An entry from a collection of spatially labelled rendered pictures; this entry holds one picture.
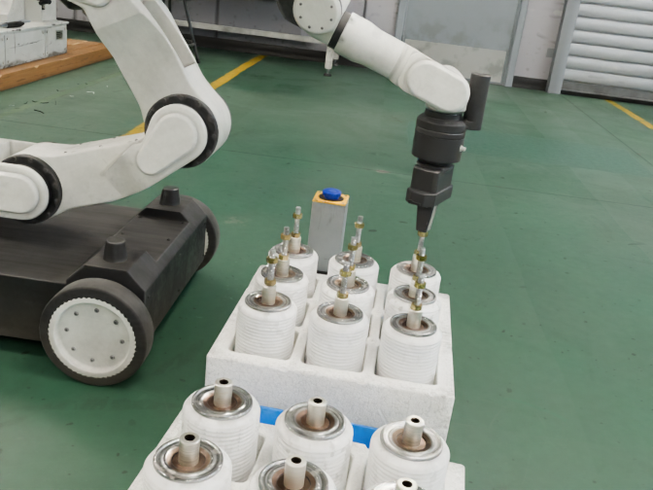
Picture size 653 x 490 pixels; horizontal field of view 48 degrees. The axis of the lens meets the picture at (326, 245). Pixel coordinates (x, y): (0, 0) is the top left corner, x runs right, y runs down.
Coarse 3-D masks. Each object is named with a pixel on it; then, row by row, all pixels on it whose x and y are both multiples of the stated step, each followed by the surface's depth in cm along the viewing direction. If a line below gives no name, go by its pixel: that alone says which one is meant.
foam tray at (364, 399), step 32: (384, 288) 146; (448, 320) 136; (224, 352) 116; (448, 352) 124; (256, 384) 115; (288, 384) 114; (320, 384) 114; (352, 384) 113; (384, 384) 112; (416, 384) 114; (448, 384) 115; (352, 416) 115; (384, 416) 114; (448, 416) 112
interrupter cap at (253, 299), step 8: (248, 296) 119; (256, 296) 119; (280, 296) 120; (248, 304) 116; (256, 304) 116; (264, 304) 117; (272, 304) 118; (280, 304) 118; (288, 304) 117; (272, 312) 115
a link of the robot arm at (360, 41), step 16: (352, 16) 121; (336, 32) 121; (352, 32) 121; (368, 32) 121; (384, 32) 123; (336, 48) 123; (352, 48) 122; (368, 48) 121; (384, 48) 122; (400, 48) 122; (368, 64) 124; (384, 64) 123
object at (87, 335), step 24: (72, 288) 128; (96, 288) 128; (120, 288) 131; (48, 312) 130; (72, 312) 131; (96, 312) 130; (120, 312) 129; (144, 312) 131; (48, 336) 132; (72, 336) 133; (96, 336) 132; (120, 336) 132; (144, 336) 130; (72, 360) 134; (96, 360) 134; (120, 360) 133; (144, 360) 133; (96, 384) 134
